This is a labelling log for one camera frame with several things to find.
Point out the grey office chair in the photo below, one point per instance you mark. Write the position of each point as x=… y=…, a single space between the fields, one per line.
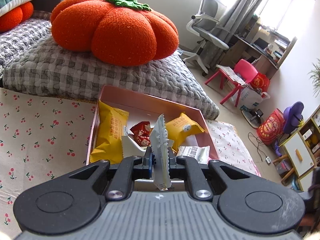
x=210 y=27

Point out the small orange pumpkin cushion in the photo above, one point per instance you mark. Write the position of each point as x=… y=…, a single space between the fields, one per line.
x=12 y=17

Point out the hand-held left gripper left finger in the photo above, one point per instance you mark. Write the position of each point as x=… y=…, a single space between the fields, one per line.
x=149 y=161

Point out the white storage bag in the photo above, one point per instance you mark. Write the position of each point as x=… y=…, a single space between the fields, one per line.
x=250 y=97

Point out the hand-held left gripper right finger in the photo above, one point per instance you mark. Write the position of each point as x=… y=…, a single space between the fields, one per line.
x=173 y=167

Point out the wooden desk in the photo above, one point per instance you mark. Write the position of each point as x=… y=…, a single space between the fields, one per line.
x=260 y=55

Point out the folded grey checked quilt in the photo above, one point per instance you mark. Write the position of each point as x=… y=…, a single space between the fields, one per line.
x=100 y=77

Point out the large red gift bag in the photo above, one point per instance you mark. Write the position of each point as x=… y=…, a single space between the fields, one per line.
x=271 y=127

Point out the pink cardboard box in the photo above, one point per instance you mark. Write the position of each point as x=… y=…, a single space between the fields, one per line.
x=150 y=108

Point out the small yellow snack packet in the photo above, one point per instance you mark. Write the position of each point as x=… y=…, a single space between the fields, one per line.
x=183 y=128

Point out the pink plastic child chair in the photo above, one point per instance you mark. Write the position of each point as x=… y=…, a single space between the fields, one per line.
x=245 y=71

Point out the window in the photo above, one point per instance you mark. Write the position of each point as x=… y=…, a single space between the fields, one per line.
x=287 y=2

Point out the purple hat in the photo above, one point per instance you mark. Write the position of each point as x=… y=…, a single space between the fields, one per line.
x=295 y=116

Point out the cherry print cloth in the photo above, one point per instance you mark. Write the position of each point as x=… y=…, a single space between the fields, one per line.
x=45 y=135

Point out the green potted plant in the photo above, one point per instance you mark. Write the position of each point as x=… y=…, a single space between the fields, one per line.
x=316 y=77

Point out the white power strip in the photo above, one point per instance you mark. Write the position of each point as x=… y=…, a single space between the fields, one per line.
x=268 y=160

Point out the small red snack packet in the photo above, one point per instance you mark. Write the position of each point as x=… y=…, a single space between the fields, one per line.
x=141 y=133

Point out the grey curtain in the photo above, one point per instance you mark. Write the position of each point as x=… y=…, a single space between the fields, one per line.
x=247 y=2

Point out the black floor device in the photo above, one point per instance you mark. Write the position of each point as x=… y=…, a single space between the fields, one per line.
x=253 y=116

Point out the white wooden cabinet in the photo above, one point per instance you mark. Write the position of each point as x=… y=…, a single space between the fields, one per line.
x=300 y=155

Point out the large orange pumpkin cushion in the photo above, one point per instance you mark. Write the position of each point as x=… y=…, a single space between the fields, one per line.
x=117 y=27

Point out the newspaper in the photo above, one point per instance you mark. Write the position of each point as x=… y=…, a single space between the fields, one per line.
x=231 y=75

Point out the large yellow snack packet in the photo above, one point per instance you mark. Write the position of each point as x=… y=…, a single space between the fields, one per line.
x=108 y=130

